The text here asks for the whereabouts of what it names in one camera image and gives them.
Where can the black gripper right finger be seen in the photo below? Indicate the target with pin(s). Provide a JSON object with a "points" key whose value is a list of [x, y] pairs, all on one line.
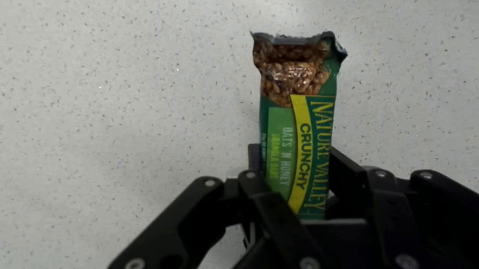
{"points": [[426, 222]]}

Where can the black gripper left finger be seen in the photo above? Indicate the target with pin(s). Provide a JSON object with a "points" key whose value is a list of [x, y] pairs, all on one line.
{"points": [[197, 220]]}

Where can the green granola bar packet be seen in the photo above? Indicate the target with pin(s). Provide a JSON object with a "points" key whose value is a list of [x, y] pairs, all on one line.
{"points": [[298, 92]]}

